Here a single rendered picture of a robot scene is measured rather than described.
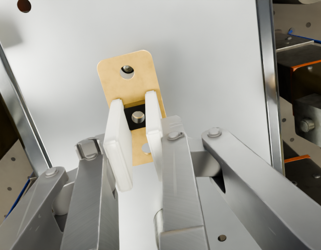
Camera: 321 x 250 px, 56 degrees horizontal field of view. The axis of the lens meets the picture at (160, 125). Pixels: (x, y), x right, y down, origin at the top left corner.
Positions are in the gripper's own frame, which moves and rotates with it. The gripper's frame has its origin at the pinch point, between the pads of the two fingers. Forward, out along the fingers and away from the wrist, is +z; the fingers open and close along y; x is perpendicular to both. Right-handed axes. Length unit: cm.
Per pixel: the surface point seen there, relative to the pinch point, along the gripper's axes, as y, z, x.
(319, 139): 14.2, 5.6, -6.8
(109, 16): -0.4, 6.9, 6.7
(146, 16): 2.3, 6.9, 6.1
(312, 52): 21.7, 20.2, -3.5
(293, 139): 26, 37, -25
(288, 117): 25.5, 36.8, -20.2
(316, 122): 14.2, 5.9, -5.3
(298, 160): 18.3, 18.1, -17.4
